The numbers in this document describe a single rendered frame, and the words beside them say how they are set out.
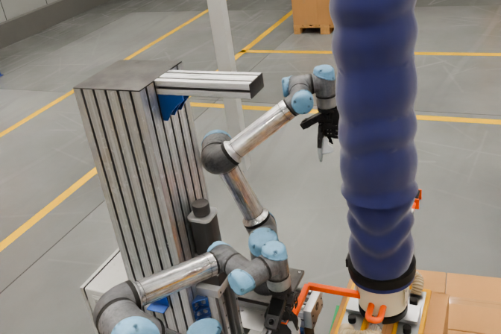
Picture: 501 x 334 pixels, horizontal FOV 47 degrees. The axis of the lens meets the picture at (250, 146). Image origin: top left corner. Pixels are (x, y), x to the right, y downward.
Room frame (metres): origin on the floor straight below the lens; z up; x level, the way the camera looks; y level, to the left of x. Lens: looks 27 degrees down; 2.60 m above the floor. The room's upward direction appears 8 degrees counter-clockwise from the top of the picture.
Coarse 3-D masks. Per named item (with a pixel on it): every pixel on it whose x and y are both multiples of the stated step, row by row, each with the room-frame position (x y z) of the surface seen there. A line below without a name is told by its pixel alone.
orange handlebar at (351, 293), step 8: (304, 288) 1.60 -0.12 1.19; (312, 288) 1.61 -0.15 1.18; (320, 288) 1.59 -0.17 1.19; (328, 288) 1.59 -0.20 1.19; (336, 288) 1.58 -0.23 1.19; (304, 296) 1.56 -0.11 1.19; (352, 296) 1.54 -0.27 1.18; (368, 304) 1.48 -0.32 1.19; (296, 312) 1.49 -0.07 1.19; (368, 312) 1.44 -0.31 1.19; (384, 312) 1.43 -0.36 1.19; (288, 320) 1.46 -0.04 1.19; (368, 320) 1.41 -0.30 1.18; (376, 320) 1.41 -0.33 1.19
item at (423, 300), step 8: (408, 296) 1.61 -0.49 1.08; (416, 296) 1.61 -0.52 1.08; (424, 296) 1.60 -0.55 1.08; (416, 304) 1.56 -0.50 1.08; (424, 304) 1.56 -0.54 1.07; (424, 312) 1.53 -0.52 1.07; (424, 320) 1.49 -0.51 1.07; (400, 328) 1.46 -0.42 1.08; (408, 328) 1.44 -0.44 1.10; (416, 328) 1.45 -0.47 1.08
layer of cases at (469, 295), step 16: (432, 272) 2.32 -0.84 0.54; (432, 288) 2.21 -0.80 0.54; (448, 288) 2.19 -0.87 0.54; (464, 288) 2.17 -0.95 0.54; (480, 288) 2.16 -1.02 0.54; (496, 288) 2.14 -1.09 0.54; (464, 304) 2.07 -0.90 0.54; (480, 304) 2.05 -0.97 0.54; (496, 304) 2.04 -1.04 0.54; (448, 320) 1.98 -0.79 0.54; (464, 320) 1.97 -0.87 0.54; (480, 320) 1.96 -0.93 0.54; (496, 320) 1.94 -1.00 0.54
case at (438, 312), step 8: (344, 296) 1.80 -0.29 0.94; (432, 296) 1.73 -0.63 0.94; (440, 296) 1.73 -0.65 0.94; (448, 296) 1.72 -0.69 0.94; (432, 304) 1.69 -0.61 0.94; (440, 304) 1.68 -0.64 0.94; (448, 304) 1.71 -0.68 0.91; (432, 312) 1.65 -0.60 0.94; (440, 312) 1.64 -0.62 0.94; (448, 312) 1.72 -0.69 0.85; (336, 320) 1.68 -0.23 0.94; (432, 320) 1.61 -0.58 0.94; (440, 320) 1.60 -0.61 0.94; (384, 328) 1.60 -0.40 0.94; (392, 328) 1.60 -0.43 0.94; (424, 328) 1.57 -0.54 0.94; (432, 328) 1.57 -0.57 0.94; (440, 328) 1.56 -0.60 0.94
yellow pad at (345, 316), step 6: (354, 288) 1.70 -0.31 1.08; (348, 300) 1.64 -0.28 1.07; (342, 312) 1.58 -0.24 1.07; (348, 312) 1.57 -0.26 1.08; (342, 318) 1.55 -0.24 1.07; (348, 318) 1.52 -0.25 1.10; (354, 318) 1.52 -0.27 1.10; (360, 318) 1.54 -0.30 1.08; (354, 324) 1.51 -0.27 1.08; (360, 324) 1.51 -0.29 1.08; (366, 324) 1.51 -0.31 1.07; (336, 330) 1.50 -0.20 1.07; (360, 330) 1.49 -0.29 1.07
